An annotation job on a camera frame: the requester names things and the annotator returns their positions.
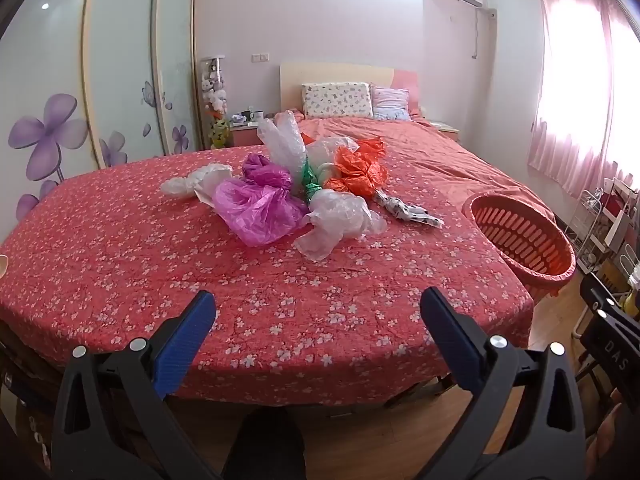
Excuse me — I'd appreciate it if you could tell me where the pink striped pillow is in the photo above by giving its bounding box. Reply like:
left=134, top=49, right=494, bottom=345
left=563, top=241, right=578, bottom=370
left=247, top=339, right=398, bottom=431
left=371, top=86, right=412, bottom=121

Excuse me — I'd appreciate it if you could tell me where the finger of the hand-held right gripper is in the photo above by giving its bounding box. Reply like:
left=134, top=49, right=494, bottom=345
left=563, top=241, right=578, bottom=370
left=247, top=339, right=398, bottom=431
left=580, top=272, right=640, bottom=333

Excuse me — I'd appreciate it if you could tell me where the orange plastic bag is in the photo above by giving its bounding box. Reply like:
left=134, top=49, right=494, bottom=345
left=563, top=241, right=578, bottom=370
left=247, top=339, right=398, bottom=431
left=325, top=138, right=390, bottom=197

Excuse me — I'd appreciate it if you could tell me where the beige nightstand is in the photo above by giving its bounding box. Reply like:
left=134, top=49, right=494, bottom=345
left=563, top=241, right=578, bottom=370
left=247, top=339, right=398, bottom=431
left=429, top=120, right=461, bottom=144

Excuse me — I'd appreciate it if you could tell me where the white floral pillow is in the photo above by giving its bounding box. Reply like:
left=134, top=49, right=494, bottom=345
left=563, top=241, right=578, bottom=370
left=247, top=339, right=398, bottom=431
left=301, top=82, right=375, bottom=120

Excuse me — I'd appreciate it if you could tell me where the white tubular rack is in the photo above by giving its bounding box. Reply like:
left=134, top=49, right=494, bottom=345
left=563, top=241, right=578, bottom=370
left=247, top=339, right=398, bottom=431
left=617, top=242, right=640, bottom=292

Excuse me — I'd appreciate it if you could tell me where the wardrobe with purple flowers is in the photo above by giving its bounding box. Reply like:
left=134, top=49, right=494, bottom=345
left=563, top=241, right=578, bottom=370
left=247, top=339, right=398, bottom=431
left=0, top=0, right=202, bottom=223

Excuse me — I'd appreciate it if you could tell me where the pink nightstand with mugs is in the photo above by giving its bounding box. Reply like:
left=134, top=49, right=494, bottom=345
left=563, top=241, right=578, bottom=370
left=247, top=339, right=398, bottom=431
left=229, top=119, right=267, bottom=149

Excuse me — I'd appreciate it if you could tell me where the purple plastic bag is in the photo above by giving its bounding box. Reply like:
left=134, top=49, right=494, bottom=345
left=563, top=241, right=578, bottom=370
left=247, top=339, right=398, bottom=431
left=242, top=154, right=296, bottom=191

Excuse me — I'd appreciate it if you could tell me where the brown cardboard box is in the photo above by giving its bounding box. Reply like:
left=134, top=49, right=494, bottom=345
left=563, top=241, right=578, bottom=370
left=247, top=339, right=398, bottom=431
left=590, top=256, right=622, bottom=288

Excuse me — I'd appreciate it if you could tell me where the clear plastic bag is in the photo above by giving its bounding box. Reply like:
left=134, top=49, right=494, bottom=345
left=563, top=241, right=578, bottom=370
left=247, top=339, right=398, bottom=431
left=305, top=136, right=361, bottom=167

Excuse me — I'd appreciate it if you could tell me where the large translucent white plastic bag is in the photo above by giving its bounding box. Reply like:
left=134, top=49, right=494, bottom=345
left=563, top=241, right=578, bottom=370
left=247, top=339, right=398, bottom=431
left=293, top=190, right=387, bottom=262

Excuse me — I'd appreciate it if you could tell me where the red plastic laundry basket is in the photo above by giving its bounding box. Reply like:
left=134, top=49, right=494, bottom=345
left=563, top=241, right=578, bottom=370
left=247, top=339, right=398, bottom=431
left=462, top=192, right=577, bottom=298

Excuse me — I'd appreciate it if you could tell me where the person's right hand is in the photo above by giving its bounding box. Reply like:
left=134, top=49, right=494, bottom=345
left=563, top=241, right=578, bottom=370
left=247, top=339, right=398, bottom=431
left=585, top=400, right=640, bottom=480

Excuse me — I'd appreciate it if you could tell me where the pink plastic bag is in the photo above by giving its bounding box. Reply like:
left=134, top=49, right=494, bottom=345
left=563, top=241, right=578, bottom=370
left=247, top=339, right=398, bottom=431
left=215, top=180, right=311, bottom=247

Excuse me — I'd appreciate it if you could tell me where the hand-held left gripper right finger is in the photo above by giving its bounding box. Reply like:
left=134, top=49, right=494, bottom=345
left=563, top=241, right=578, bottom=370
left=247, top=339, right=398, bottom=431
left=419, top=287, right=588, bottom=480

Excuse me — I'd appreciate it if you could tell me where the pink curtain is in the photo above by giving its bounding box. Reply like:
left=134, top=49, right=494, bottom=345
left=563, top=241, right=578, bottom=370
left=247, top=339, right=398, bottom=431
left=527, top=0, right=640, bottom=202

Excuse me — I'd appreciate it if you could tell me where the wooden table frame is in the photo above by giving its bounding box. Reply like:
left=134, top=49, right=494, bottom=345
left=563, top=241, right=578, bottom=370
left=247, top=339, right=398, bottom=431
left=382, top=372, right=453, bottom=409

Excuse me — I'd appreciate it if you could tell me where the hanging plush toy organizer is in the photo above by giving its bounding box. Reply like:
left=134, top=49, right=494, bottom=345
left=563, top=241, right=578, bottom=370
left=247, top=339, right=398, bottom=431
left=200, top=56, right=232, bottom=126

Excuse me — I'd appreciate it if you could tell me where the green plastic bag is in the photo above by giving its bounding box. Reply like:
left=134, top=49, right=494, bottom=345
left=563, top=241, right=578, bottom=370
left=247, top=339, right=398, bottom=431
left=301, top=157, right=331, bottom=202

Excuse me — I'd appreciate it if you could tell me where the white knotted plastic bag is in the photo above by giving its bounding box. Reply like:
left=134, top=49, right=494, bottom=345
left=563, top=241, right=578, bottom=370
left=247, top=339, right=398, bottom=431
left=161, top=164, right=236, bottom=206

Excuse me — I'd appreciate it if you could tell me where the bed with red duvet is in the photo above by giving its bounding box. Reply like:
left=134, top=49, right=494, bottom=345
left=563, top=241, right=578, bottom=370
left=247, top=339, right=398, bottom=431
left=292, top=114, right=557, bottom=223

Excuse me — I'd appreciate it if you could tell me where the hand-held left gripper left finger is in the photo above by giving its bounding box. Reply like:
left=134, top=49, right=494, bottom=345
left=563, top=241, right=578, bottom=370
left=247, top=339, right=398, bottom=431
left=50, top=290, right=232, bottom=480

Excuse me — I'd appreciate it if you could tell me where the paw print plastic bag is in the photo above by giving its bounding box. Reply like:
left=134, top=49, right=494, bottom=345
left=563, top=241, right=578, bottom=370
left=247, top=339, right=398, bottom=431
left=375, top=191, right=445, bottom=229

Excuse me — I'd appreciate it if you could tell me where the white wire rack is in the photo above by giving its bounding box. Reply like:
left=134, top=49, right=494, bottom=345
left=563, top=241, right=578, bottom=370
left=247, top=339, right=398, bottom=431
left=567, top=187, right=609, bottom=274

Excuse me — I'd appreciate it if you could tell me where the green yellow plush toy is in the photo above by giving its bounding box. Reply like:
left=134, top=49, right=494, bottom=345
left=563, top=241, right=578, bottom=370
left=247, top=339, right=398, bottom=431
left=209, top=119, right=232, bottom=150

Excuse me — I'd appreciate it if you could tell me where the air conditioner pipe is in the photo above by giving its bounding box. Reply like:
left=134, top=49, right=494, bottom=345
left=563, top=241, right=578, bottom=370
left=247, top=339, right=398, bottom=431
left=471, top=6, right=499, bottom=59

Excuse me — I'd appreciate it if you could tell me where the beige and pink headboard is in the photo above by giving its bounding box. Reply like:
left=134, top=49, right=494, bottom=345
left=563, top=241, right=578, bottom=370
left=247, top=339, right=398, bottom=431
left=280, top=62, right=421, bottom=113

